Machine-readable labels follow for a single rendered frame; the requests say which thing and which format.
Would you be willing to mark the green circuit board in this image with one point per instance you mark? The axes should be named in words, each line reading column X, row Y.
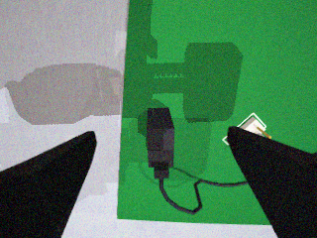
column 215, row 64

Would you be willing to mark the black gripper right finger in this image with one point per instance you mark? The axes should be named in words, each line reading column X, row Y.
column 283, row 179

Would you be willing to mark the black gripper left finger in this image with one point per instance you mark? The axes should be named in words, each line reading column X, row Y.
column 38, row 195

